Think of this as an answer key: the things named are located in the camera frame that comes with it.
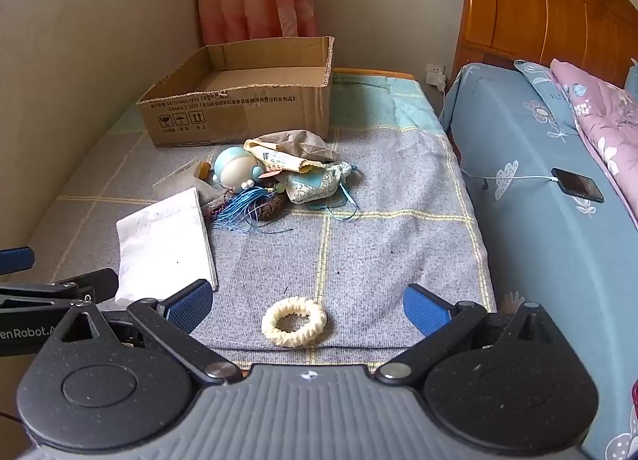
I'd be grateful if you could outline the blue floral pillow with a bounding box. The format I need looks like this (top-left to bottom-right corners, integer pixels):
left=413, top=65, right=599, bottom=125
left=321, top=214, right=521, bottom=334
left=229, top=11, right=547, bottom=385
left=513, top=59, right=585, bottom=138

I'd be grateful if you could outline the cream hair scrunchie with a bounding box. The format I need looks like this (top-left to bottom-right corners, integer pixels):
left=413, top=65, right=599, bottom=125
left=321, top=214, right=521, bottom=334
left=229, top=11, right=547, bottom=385
left=261, top=296, right=326, bottom=347

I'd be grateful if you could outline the grey checked blanket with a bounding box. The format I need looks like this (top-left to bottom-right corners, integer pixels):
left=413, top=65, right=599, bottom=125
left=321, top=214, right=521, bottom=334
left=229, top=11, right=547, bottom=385
left=20, top=68, right=498, bottom=371

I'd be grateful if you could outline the white wall charger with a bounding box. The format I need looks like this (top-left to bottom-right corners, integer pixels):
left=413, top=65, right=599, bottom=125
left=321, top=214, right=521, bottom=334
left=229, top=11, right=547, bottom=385
left=425, top=62, right=448, bottom=91

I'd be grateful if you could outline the light blue embroidered pouch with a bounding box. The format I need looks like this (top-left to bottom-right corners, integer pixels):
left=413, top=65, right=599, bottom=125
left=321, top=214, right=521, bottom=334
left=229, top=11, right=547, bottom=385
left=285, top=163, right=358, bottom=221

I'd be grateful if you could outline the black smartphone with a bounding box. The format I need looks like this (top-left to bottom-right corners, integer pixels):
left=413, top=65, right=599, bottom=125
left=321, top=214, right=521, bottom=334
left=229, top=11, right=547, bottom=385
left=551, top=167, right=605, bottom=203

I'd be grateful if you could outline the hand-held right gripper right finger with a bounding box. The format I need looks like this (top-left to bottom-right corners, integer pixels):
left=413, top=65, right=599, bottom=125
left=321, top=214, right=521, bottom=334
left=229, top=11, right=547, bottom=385
left=376, top=284, right=569, bottom=386

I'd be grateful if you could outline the pink floral quilt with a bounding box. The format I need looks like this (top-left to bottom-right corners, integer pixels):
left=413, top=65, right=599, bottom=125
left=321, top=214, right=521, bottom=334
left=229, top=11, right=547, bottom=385
left=549, top=58, right=638, bottom=229

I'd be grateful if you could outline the brown cardboard box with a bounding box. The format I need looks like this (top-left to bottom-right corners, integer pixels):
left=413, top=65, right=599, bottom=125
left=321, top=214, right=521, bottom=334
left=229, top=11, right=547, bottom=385
left=136, top=36, right=336, bottom=148

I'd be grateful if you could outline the brown bead bracelet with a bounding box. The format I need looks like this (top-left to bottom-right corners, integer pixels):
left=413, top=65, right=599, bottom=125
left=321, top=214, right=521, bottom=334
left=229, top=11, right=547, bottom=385
left=254, top=195, right=288, bottom=223

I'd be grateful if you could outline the wooden bed headboard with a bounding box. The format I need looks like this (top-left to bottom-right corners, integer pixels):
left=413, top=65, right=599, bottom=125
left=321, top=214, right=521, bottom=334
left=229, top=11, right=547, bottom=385
left=453, top=0, right=638, bottom=89

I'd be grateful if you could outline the blue round plush toy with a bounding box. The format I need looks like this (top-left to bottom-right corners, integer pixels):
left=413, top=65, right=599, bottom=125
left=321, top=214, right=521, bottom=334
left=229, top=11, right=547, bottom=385
left=213, top=146, right=267, bottom=192

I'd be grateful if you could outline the white cloth bag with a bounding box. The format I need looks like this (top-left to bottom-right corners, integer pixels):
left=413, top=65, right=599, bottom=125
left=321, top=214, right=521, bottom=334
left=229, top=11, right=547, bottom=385
left=116, top=187, right=219, bottom=306

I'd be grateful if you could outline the grey-brown cloth pouch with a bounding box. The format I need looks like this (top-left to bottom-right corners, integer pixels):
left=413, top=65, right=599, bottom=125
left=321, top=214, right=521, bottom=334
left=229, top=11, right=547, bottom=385
left=263, top=130, right=335, bottom=162

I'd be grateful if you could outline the cream printed cloth bag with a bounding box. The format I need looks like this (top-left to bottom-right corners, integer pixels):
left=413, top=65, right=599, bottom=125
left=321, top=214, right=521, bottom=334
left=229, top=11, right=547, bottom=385
left=244, top=138, right=326, bottom=178

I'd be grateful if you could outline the white charging cable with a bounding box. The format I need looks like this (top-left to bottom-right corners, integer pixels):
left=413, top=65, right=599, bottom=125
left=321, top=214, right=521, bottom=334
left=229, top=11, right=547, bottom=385
left=437, top=83, right=561, bottom=189

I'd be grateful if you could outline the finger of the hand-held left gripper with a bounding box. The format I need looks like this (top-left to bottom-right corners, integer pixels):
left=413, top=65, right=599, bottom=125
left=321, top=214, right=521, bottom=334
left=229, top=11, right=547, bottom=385
left=0, top=268, right=120, bottom=314
left=0, top=248, right=35, bottom=275

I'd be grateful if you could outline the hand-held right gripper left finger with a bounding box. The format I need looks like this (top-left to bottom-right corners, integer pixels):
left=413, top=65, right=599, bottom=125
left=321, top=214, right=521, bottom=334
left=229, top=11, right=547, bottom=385
left=47, top=279, right=245, bottom=386

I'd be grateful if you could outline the small wooden bed frame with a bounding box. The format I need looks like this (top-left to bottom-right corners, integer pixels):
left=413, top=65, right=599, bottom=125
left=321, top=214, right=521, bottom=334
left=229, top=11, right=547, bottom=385
left=331, top=68, right=417, bottom=83

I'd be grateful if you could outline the blue tassel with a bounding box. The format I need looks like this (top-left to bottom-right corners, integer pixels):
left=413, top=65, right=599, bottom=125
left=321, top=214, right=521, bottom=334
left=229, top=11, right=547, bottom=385
left=212, top=188, right=280, bottom=235

